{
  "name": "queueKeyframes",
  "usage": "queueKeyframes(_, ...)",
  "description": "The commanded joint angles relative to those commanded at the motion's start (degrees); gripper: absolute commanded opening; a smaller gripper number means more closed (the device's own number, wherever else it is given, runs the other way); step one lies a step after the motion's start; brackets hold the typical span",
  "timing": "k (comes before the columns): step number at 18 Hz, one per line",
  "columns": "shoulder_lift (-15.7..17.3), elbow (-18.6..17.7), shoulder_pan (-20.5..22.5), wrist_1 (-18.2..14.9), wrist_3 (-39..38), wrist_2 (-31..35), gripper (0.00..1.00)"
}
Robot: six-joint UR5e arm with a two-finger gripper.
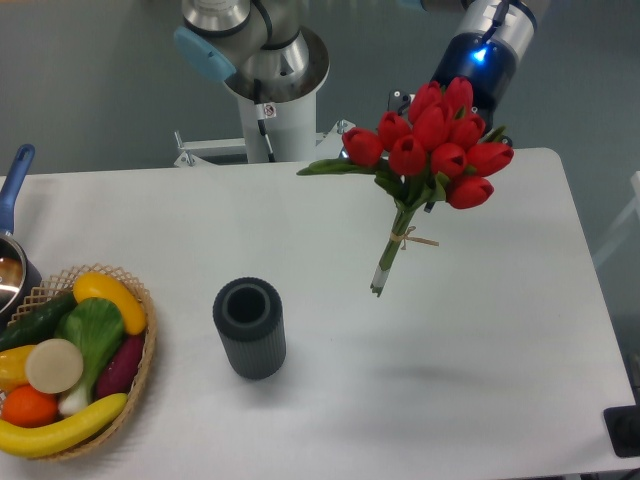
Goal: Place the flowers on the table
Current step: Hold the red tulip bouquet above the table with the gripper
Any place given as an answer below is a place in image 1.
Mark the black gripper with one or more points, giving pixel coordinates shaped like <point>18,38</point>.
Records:
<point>489,67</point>

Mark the red tulip bouquet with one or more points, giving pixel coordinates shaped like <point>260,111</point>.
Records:
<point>436,155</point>

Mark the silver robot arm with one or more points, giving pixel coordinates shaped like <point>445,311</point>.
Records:
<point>217,37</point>

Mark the dark grey ribbed vase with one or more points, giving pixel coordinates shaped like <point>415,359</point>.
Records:
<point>248,315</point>

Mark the black device at edge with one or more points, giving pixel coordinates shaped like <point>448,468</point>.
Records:
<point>623,429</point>

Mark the green bok choy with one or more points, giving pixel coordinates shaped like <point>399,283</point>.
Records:
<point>95,326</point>

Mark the purple eggplant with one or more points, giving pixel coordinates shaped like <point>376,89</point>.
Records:
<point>119,374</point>

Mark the woven wicker basket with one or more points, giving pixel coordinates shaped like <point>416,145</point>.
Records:
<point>63,282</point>

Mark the dark green cucumber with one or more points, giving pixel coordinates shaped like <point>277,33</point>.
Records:
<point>39,324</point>

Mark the beige round slice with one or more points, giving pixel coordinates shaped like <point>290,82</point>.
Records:
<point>54,366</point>

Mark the yellow pepper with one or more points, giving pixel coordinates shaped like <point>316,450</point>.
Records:
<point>13,367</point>

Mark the orange fruit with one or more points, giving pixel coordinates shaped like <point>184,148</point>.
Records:
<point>29,408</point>

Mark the yellow banana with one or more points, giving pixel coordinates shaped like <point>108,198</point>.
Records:
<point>67,433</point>

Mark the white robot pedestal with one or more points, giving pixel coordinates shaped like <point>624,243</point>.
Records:
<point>276,96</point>

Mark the blue handled saucepan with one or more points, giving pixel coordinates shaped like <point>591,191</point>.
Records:
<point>18,275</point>

